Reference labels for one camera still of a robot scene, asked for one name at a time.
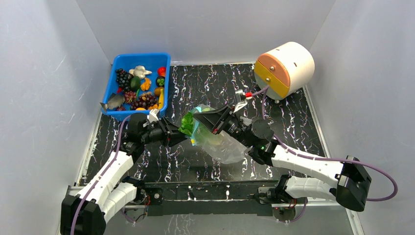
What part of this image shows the blue plastic bin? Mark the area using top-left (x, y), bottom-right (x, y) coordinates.
top-left (102, 52), bottom-right (171, 117)

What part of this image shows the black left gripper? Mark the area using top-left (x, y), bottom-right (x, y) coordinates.
top-left (141, 117), bottom-right (189, 147)

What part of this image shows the white toy garlic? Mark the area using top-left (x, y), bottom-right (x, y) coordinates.
top-left (128, 66), bottom-right (152, 79)

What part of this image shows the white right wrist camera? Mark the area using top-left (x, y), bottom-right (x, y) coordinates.
top-left (233, 89), bottom-right (253, 113)

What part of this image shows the clear zip top bag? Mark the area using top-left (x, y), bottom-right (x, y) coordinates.
top-left (190, 118), bottom-right (247, 165)

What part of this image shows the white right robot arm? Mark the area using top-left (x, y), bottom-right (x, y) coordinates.
top-left (193, 105), bottom-right (371, 212)

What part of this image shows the green toy avocado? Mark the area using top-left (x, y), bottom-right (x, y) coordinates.
top-left (130, 76), bottom-right (141, 92)

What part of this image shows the dark mangosteen with green top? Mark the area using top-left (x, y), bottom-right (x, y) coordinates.
top-left (156, 76), bottom-right (165, 87)

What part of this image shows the black toy grape bunch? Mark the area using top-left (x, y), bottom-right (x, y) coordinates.
top-left (115, 68), bottom-right (133, 92)

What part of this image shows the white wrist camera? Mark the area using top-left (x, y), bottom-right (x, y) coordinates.
top-left (147, 109), bottom-right (160, 123)
top-left (233, 89), bottom-right (253, 113)

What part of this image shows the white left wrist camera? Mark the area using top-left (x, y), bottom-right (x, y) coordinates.
top-left (147, 109), bottom-right (160, 123)

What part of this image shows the orange toy fruit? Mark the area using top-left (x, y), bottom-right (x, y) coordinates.
top-left (140, 77), bottom-right (152, 92)

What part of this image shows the dark purple grape bunch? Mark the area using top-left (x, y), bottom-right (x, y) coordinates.
top-left (124, 92), bottom-right (160, 111)

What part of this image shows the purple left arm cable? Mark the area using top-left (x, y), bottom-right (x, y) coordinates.
top-left (69, 115), bottom-right (132, 235)

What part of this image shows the black base frame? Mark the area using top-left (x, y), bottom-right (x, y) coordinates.
top-left (123, 180), bottom-right (309, 217)

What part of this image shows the yellow toy banana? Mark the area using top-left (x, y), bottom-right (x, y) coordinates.
top-left (158, 92), bottom-right (164, 110)

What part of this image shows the grey toy fish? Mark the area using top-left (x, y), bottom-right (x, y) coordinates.
top-left (100, 93), bottom-right (125, 112)

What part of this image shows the cylindrical drawer box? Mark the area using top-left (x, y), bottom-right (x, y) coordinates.
top-left (254, 42), bottom-right (315, 101)

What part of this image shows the green toy lettuce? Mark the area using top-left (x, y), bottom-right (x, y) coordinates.
top-left (179, 105), bottom-right (212, 146)

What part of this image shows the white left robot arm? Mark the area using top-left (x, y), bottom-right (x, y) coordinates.
top-left (60, 113), bottom-right (187, 235)

